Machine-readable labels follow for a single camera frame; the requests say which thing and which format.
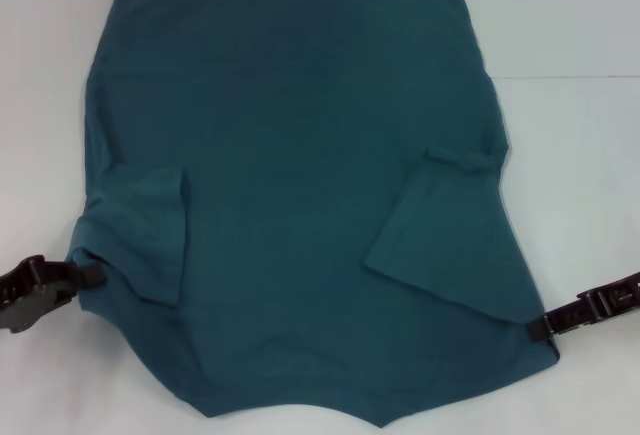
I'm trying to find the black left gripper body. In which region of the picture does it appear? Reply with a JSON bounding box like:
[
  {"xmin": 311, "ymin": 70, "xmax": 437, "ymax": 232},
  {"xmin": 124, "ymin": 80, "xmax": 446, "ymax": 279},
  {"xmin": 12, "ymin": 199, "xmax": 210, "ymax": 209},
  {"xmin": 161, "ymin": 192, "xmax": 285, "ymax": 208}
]
[{"xmin": 0, "ymin": 253, "xmax": 77, "ymax": 334}]

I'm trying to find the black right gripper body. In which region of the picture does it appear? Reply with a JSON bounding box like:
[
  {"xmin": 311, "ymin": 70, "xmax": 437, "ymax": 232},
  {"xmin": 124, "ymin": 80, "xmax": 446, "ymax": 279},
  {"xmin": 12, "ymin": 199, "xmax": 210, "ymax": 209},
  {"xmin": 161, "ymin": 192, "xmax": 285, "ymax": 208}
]
[{"xmin": 546, "ymin": 270, "xmax": 640, "ymax": 334}]

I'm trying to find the blue t-shirt with white print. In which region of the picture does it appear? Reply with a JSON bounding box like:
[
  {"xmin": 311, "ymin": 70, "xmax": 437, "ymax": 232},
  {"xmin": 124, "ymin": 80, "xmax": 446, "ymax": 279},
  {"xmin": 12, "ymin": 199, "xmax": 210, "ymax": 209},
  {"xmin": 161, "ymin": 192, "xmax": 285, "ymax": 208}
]
[{"xmin": 67, "ymin": 0, "xmax": 561, "ymax": 429}]

